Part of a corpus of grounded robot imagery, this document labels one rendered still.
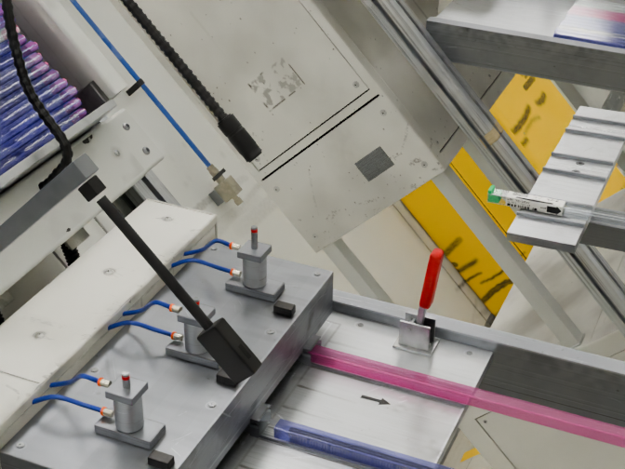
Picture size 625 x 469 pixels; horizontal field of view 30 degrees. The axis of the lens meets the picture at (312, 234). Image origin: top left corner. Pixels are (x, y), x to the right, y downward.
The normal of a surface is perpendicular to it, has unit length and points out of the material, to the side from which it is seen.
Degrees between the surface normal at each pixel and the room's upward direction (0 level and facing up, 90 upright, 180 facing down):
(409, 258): 90
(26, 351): 44
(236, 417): 134
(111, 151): 90
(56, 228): 90
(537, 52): 90
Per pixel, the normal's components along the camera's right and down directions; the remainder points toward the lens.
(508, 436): -0.40, 0.47
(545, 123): 0.67, -0.44
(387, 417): 0.01, -0.86
